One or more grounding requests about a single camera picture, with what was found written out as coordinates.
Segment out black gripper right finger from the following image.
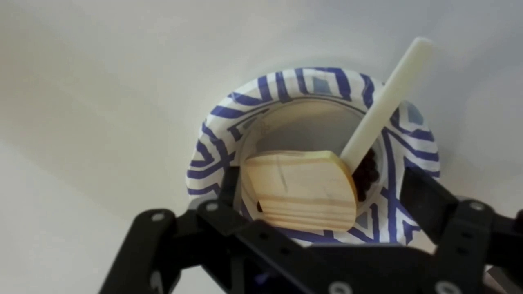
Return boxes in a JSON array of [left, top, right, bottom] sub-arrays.
[[403, 173, 523, 294]]

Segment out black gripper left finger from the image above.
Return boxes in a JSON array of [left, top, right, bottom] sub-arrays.
[[101, 165, 341, 294]]

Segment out wooden block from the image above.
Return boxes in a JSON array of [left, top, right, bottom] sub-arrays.
[[239, 150, 360, 235]]

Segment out white plastic spoon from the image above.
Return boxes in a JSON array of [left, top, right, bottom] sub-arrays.
[[341, 35, 436, 174]]

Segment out blue and white patterned bowl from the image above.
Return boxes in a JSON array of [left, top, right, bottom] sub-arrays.
[[185, 65, 442, 246]]

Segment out dark coffee granules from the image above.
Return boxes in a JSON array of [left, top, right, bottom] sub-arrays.
[[351, 148, 383, 202]]

